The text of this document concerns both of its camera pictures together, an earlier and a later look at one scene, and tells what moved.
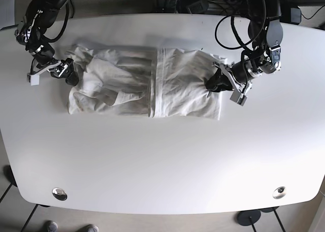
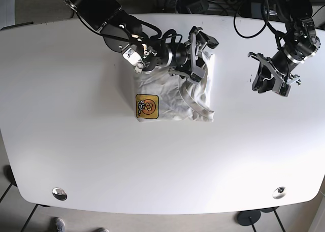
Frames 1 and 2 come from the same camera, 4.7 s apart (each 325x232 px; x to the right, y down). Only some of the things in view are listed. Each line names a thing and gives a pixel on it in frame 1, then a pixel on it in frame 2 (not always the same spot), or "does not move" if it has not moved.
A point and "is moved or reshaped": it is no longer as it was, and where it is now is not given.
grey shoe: [90, 228] to [102, 229]
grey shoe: [50, 226] to [58, 225]
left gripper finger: [72, 77] to [204, 39]
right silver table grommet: [279, 193] does not move
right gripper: [246, 70] to [302, 43]
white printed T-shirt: [144, 81] is moved or reshaped
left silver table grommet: [59, 194] does not move
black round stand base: [248, 218] does not move
